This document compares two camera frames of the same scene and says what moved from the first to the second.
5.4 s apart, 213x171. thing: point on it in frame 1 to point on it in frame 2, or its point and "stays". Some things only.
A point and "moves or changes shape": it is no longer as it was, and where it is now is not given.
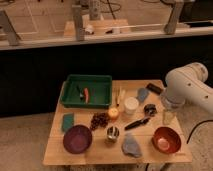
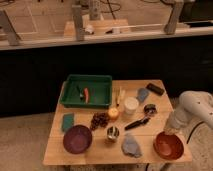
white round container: (130, 105) stays
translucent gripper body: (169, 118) to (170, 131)
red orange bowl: (166, 140) moves or changes shape
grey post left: (12, 36) stays
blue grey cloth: (142, 94) stays
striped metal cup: (113, 132) stays
